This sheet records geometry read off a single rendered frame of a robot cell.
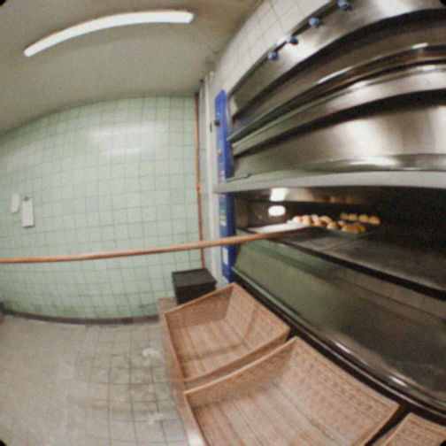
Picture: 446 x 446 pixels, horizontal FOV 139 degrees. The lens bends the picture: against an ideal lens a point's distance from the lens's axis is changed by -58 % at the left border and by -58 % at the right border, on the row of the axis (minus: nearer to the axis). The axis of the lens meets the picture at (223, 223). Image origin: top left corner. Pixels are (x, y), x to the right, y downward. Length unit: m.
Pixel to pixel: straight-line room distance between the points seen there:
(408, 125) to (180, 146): 1.93
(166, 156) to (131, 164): 0.37
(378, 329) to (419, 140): 0.48
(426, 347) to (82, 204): 2.42
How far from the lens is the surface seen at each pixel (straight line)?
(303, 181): 0.47
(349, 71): 0.58
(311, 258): 0.68
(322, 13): 0.86
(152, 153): 2.02
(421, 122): 0.51
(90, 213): 2.09
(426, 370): 0.62
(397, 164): 0.35
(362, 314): 0.62
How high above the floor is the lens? 1.38
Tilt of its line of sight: 8 degrees down
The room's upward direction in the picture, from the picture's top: 2 degrees counter-clockwise
